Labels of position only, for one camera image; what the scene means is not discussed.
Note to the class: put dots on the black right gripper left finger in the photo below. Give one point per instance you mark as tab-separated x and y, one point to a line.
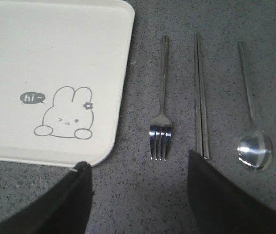
64	209

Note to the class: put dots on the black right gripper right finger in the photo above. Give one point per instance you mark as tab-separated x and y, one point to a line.
221	207

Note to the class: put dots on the silver metal chopstick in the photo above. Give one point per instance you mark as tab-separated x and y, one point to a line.
204	130
198	109

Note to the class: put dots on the silver metal spoon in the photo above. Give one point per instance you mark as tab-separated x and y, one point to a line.
255	149

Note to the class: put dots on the silver metal fork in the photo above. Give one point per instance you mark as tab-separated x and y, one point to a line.
161	126

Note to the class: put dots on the cream rabbit serving tray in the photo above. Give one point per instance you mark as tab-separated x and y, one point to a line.
62	71

